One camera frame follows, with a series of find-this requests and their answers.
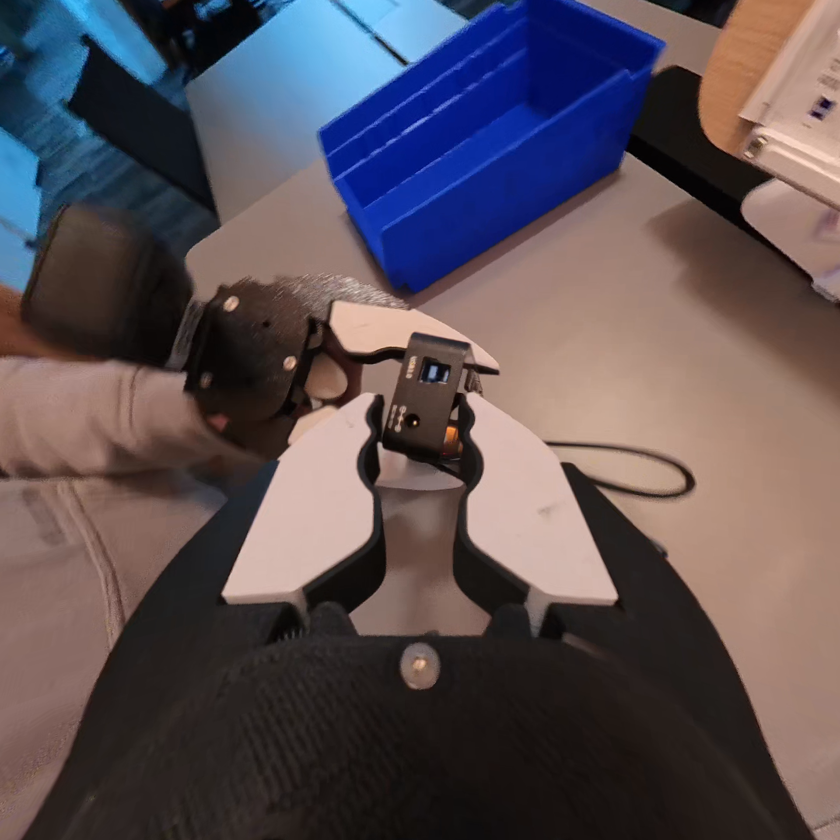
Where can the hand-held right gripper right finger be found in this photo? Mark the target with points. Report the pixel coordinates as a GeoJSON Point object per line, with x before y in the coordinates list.
{"type": "Point", "coordinates": [531, 512]}

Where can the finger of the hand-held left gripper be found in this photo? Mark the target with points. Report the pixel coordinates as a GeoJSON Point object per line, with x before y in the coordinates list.
{"type": "Point", "coordinates": [374, 328]}
{"type": "Point", "coordinates": [420, 476]}

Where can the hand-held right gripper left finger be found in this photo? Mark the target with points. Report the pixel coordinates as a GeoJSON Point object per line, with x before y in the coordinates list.
{"type": "Point", "coordinates": [315, 518]}

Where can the black usb hub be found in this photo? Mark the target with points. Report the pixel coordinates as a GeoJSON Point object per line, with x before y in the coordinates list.
{"type": "Point", "coordinates": [420, 407]}

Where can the person's left forearm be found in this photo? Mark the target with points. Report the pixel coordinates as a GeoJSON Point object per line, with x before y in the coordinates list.
{"type": "Point", "coordinates": [98, 420]}

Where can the blue plastic bin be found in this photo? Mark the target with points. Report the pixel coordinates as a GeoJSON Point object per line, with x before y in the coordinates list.
{"type": "Point", "coordinates": [459, 216]}

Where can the person's grey sweatshirt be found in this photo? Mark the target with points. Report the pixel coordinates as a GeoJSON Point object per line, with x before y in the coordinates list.
{"type": "Point", "coordinates": [59, 623]}

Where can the black seat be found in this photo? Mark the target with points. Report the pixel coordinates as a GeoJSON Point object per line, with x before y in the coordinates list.
{"type": "Point", "coordinates": [682, 138]}

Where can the round wooden board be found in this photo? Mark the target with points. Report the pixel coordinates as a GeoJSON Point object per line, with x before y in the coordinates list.
{"type": "Point", "coordinates": [728, 72]}

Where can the white device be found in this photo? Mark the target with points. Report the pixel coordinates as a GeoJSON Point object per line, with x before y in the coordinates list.
{"type": "Point", "coordinates": [797, 164]}

